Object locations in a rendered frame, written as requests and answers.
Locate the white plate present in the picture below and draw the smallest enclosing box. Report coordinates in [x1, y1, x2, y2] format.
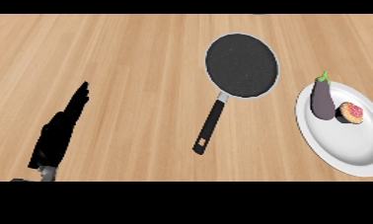
[294, 81, 373, 179]

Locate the purple eggplant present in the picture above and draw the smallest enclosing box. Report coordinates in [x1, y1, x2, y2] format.
[309, 70, 337, 121]

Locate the black frying pan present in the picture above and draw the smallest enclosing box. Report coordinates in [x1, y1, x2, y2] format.
[189, 32, 281, 156]

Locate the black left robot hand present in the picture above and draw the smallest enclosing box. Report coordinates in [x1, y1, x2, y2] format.
[26, 81, 91, 170]

